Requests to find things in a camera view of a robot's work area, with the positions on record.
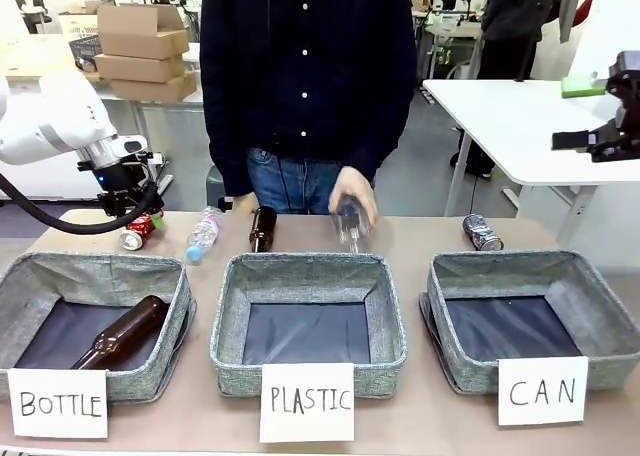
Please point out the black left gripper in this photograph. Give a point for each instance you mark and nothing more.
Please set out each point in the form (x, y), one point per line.
(125, 176)

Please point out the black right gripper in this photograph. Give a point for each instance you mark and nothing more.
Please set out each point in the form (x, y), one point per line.
(631, 96)

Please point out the red soda can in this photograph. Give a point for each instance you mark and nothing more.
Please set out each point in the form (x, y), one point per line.
(137, 232)

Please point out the clear plastic bottle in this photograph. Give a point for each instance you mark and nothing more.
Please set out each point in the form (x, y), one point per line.
(352, 226)

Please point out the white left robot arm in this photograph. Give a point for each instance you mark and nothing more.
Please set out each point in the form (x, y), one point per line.
(55, 116)

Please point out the person right forearm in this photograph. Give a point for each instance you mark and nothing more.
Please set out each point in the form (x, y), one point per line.
(225, 151)

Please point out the person left forearm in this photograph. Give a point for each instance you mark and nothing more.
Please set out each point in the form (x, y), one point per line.
(387, 141)

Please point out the grey basket labelled bottle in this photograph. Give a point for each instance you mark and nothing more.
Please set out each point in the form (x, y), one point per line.
(95, 281)

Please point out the dark silver drink can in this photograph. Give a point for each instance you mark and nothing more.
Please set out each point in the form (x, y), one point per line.
(481, 232)

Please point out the grey basket labelled can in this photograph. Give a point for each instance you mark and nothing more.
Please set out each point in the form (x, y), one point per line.
(525, 276)

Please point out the grey basket labelled plastic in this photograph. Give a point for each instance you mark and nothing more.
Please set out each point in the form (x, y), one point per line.
(307, 281)

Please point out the paper sign reading can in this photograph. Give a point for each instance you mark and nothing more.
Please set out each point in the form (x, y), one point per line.
(542, 391)

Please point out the person right hand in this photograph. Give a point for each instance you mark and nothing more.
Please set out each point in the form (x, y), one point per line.
(245, 206)

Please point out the person left hand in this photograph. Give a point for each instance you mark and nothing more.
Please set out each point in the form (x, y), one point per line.
(357, 186)

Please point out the clear bottle with pink label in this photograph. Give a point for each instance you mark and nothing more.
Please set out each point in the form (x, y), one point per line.
(205, 233)

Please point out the white desk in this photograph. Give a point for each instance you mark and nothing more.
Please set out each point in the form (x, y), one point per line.
(500, 126)

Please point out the grey office chair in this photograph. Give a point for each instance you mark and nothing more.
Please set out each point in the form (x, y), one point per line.
(215, 186)

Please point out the bystander in dark clothes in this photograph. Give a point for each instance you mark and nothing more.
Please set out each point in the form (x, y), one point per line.
(515, 36)

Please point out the red chair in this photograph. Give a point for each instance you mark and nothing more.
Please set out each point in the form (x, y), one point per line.
(586, 11)

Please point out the flat closed cardboard box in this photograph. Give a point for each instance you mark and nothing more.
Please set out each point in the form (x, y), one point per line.
(155, 88)
(135, 68)

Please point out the large brown glass bottle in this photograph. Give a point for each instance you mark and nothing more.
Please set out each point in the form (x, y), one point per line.
(120, 333)

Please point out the small brown glass bottle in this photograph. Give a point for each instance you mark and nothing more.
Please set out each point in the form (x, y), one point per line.
(263, 228)

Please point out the black plastic crate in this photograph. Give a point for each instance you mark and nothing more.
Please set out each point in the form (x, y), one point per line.
(84, 51)

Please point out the open cardboard box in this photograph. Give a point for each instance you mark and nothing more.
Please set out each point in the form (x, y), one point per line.
(140, 33)

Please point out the paper sign reading bottle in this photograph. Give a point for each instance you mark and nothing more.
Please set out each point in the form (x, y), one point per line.
(59, 403)

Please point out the person in dark shirt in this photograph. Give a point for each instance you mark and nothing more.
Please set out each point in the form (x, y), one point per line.
(305, 66)

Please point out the paper sign reading plastic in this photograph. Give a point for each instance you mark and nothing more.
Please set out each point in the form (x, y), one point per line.
(307, 401)

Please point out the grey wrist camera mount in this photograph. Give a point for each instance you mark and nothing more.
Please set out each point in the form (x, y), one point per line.
(131, 145)

